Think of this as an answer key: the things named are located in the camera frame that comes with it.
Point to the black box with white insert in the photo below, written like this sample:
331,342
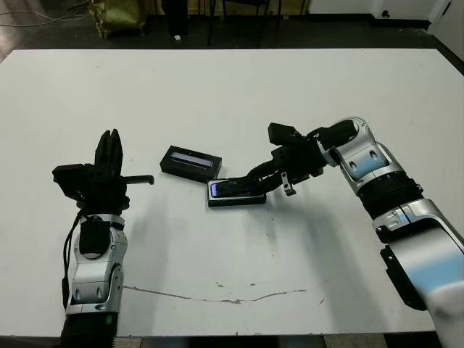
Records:
235,203

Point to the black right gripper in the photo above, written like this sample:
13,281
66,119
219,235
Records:
301,159

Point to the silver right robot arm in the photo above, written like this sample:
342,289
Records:
384,163

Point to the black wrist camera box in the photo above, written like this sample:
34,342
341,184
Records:
69,179
282,132

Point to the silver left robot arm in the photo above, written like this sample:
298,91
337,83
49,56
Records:
94,272

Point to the slim black camera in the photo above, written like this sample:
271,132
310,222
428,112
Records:
232,188

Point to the black box lid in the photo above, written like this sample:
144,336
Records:
190,163

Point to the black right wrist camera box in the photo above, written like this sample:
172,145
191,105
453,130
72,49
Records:
282,132

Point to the olive gold bag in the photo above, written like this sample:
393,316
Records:
121,16

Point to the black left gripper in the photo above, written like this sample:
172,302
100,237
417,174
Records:
103,195

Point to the black chair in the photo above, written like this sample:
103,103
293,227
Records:
237,4

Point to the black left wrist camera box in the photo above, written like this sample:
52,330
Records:
69,179

